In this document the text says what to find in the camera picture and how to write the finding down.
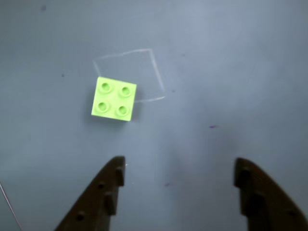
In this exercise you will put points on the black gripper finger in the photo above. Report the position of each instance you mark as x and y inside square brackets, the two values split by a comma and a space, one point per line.
[269, 204]
[93, 204]

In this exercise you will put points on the grey rubber mat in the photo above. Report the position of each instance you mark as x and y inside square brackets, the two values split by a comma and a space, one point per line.
[3, 216]
[192, 96]

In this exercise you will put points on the green lego block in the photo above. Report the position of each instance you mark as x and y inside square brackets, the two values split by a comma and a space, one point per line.
[113, 99]

